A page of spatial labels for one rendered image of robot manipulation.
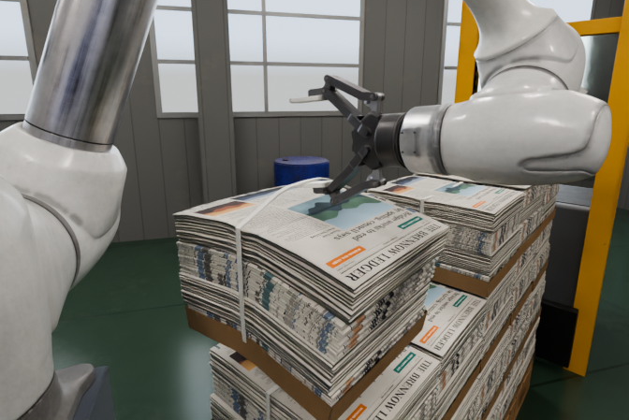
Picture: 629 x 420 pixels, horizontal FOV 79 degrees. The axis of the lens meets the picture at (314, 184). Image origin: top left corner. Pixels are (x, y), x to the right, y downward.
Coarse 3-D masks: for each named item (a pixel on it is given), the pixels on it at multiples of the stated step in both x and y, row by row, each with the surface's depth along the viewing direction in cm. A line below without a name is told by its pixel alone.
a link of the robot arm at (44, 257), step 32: (0, 192) 33; (0, 224) 31; (32, 224) 36; (0, 256) 31; (32, 256) 34; (64, 256) 41; (0, 288) 31; (32, 288) 34; (64, 288) 40; (0, 320) 31; (32, 320) 34; (0, 352) 31; (32, 352) 34; (0, 384) 31; (32, 384) 34; (0, 416) 31
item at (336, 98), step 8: (328, 88) 59; (336, 88) 60; (328, 96) 58; (336, 96) 58; (336, 104) 57; (344, 104) 57; (352, 104) 58; (344, 112) 57; (352, 112) 56; (360, 112) 57; (352, 120) 55; (360, 128) 54; (368, 128) 54; (368, 136) 55
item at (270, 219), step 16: (272, 208) 65; (288, 208) 65; (304, 208) 65; (320, 208) 65; (256, 224) 58; (272, 224) 57; (256, 240) 54; (256, 256) 55; (256, 272) 55; (256, 288) 56; (240, 320) 60
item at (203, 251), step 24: (264, 192) 80; (288, 192) 78; (312, 192) 75; (192, 216) 64; (216, 216) 62; (240, 216) 61; (192, 240) 67; (216, 240) 61; (192, 264) 68; (216, 264) 63; (192, 288) 68; (216, 288) 63; (216, 312) 64
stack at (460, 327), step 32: (448, 288) 102; (512, 288) 121; (448, 320) 87; (480, 320) 95; (224, 352) 77; (416, 352) 77; (448, 352) 79; (480, 352) 99; (512, 352) 133; (224, 384) 77; (256, 384) 68; (384, 384) 68; (416, 384) 68; (448, 384) 83; (480, 384) 104; (512, 384) 142; (224, 416) 78; (256, 416) 71; (288, 416) 64; (352, 416) 61; (384, 416) 61; (416, 416) 68; (480, 416) 111; (512, 416) 154
